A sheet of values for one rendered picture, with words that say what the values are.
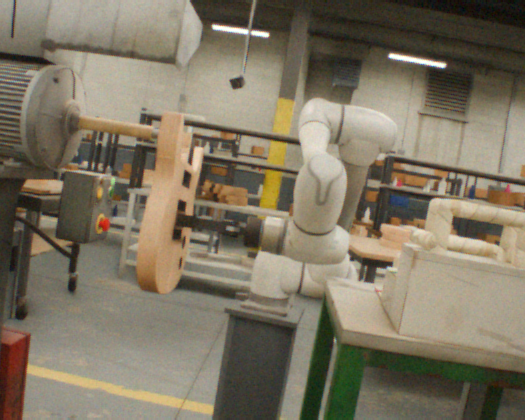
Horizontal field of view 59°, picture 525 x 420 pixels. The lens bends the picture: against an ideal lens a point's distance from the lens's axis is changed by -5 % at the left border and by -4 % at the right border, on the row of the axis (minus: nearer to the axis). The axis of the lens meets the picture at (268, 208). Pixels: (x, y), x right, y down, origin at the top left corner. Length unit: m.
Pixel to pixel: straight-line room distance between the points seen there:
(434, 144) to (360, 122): 11.12
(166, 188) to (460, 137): 12.01
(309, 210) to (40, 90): 0.65
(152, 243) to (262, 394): 1.01
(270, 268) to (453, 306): 0.96
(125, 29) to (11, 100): 0.31
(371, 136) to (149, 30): 0.82
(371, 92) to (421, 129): 1.55
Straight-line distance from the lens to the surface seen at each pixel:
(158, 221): 1.05
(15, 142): 1.22
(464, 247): 1.18
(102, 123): 1.21
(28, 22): 1.28
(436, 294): 1.00
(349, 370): 1.00
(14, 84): 1.22
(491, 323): 1.04
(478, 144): 13.04
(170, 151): 1.08
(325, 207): 1.04
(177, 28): 1.05
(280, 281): 1.84
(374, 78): 12.59
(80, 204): 1.45
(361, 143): 1.59
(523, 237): 1.05
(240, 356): 1.88
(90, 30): 1.11
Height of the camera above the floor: 1.18
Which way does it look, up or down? 3 degrees down
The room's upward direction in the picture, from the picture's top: 10 degrees clockwise
